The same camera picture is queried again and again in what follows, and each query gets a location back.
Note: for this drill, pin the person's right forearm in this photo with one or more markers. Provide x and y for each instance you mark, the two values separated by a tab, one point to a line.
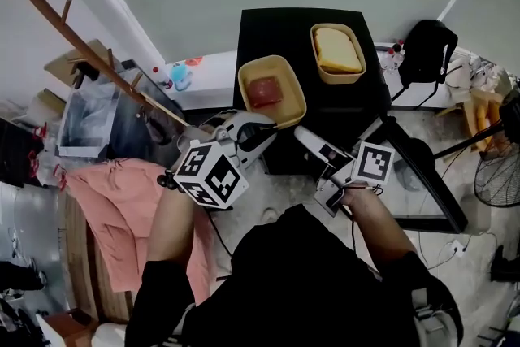
382	231

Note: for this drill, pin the small clear plastic bottle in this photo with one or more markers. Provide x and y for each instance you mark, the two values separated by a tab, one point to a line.
388	61
399	57

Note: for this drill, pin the black standing fan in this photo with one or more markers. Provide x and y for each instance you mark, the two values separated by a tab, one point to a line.
499	179

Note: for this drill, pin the light wooden chair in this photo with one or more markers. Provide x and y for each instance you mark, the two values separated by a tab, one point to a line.
463	109

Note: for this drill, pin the person's white shoe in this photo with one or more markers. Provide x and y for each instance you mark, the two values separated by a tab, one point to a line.
270	215

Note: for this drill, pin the white grey yellow cushion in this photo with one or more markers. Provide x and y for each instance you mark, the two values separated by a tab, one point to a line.
109	335

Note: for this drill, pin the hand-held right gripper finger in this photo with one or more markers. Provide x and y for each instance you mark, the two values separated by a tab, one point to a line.
315	142

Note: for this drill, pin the red-capped bottle red label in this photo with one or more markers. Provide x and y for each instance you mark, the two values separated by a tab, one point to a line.
163	78

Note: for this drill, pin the tan tray with red food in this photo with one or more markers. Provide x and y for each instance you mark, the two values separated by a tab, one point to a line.
268	93

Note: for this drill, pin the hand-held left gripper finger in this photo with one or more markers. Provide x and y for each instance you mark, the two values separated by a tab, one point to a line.
260	152
252	117

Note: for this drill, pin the white tote bag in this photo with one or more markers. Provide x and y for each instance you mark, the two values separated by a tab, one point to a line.
467	73

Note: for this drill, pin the yellow ribbed cushion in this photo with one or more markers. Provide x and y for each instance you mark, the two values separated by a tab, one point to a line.
481	118
495	118

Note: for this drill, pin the person's black clothing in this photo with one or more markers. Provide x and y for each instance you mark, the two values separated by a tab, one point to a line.
292	288

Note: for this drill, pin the wooden coat rack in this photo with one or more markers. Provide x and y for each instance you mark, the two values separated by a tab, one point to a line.
77	42

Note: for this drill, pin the blue plastic item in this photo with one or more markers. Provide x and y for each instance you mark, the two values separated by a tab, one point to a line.
180	76

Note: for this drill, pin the dark grey hanging cloth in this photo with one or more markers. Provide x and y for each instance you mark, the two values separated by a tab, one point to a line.
156	126

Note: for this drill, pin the pack of water bottles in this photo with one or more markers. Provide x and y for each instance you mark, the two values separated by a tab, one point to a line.
44	158

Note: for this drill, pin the black cabinet with glass door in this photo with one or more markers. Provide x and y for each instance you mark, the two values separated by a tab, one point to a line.
280	36

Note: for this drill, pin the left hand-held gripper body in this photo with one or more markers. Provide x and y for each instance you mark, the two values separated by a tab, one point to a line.
207	174

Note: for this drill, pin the person's left forearm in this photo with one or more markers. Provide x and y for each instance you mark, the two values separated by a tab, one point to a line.
172	231

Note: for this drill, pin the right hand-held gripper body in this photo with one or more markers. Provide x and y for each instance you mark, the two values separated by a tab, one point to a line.
373	166

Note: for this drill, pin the orange plastic item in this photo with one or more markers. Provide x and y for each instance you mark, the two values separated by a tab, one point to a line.
193	61

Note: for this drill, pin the tan tray with yellow bread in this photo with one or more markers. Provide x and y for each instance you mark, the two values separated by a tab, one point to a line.
337	53

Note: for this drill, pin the white power strip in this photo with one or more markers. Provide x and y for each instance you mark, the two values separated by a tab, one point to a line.
455	248

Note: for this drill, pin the pink quilted cushion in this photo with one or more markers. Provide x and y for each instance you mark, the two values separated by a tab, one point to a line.
122	215

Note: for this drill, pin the black bag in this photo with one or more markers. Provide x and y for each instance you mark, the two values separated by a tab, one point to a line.
18	154

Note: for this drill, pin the brown wooden board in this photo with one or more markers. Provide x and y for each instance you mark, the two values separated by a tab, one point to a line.
81	264

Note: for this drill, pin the clear glass tank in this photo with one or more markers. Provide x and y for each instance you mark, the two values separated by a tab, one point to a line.
89	118

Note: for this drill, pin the black backpack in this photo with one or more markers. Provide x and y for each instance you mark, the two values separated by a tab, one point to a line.
424	53

